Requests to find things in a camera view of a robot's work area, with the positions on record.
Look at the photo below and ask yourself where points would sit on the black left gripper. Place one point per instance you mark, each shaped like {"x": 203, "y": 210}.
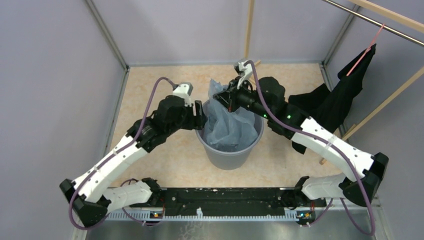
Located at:
{"x": 196, "y": 122}

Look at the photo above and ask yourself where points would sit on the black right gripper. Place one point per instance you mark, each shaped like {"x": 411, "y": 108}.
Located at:
{"x": 228, "y": 99}

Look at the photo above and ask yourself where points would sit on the blue plastic trash bag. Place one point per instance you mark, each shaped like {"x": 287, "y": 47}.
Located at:
{"x": 227, "y": 131}

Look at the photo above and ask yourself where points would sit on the grey round trash bin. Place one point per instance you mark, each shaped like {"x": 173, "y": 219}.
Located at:
{"x": 230, "y": 160}

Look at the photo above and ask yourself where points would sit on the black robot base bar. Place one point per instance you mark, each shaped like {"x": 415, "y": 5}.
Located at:
{"x": 230, "y": 202}

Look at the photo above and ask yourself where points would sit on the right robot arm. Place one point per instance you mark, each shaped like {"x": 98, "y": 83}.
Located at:
{"x": 361, "y": 172}

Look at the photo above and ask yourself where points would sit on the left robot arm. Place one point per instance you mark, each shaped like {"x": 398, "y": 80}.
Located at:
{"x": 90, "y": 196}

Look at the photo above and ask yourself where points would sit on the black hanging t-shirt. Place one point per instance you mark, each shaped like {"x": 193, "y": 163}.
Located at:
{"x": 331, "y": 107}

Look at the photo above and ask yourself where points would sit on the pink clothes hanger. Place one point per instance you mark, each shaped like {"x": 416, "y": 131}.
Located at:
{"x": 365, "y": 51}

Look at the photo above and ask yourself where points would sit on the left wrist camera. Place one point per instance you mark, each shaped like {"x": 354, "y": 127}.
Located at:
{"x": 184, "y": 91}

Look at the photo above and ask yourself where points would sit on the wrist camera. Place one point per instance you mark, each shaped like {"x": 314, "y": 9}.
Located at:
{"x": 184, "y": 91}
{"x": 244, "y": 71}

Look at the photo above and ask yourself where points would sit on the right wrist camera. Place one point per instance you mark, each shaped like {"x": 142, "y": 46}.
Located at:
{"x": 244, "y": 71}

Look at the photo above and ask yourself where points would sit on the white slotted cable duct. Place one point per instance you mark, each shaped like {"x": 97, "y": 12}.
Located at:
{"x": 146, "y": 215}

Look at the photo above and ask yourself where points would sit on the metal hanging rail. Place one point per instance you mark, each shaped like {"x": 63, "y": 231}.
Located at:
{"x": 375, "y": 23}

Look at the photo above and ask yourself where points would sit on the wooden clothes rack frame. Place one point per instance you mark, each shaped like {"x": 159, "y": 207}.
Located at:
{"x": 390, "y": 107}

